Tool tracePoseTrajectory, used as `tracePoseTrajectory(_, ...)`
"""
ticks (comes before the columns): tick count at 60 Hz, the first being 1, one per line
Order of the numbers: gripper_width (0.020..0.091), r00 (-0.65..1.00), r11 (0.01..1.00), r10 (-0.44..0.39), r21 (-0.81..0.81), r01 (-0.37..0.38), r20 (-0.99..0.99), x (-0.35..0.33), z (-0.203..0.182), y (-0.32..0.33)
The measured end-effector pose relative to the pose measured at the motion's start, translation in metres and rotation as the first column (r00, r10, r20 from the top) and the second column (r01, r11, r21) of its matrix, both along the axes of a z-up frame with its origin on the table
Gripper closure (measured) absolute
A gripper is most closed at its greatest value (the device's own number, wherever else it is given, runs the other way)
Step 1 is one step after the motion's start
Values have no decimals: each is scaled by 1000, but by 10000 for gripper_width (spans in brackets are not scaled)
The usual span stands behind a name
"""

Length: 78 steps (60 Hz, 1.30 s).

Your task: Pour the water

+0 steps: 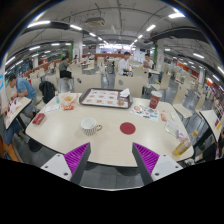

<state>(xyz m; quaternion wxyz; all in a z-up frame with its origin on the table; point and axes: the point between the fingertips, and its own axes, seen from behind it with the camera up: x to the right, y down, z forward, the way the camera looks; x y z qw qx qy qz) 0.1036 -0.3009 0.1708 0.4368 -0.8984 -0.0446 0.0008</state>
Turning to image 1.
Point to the red ketchup packet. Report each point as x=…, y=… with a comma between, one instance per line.
x=163, y=117

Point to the ceiling strip lights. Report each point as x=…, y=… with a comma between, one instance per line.
x=176, y=15

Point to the red paper cup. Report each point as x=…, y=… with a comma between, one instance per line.
x=155, y=100

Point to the colourful printed paper flyer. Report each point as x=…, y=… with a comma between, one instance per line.
x=145, y=112

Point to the white patterned mug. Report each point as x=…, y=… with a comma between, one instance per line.
x=88, y=126

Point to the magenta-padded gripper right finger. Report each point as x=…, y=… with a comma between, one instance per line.
x=146, y=156

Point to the beige chair with round hole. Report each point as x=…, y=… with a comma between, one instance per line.
x=87, y=81
x=131, y=83

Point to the black backpack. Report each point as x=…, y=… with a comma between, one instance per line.
x=47, y=90

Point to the ceiling air conditioner unit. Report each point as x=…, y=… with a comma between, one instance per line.
x=95, y=21

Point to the clear plastic bag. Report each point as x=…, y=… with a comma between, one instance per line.
x=173, y=128

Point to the person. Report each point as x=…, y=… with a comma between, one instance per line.
x=25, y=88
x=213, y=150
x=64, y=66
x=148, y=62
x=123, y=65

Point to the small red box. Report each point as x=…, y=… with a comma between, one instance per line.
x=38, y=119

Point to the crumpled white napkin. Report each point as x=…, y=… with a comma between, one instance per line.
x=125, y=93

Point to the flat round red coaster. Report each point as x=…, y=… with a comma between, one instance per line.
x=127, y=128

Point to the small white packet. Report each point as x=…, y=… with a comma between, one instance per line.
x=173, y=116

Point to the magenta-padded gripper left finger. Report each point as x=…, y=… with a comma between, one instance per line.
x=76, y=156

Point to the paper wrapper with fried food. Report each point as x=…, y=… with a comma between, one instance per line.
x=68, y=99

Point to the small red sauce sachet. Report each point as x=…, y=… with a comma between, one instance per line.
x=68, y=107

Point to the brown food tray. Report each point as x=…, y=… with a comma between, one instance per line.
x=100, y=97

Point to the clear bottle with yellow cap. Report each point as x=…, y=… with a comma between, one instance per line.
x=181, y=146

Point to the beige side table with food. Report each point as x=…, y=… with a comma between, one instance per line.
x=15, y=110

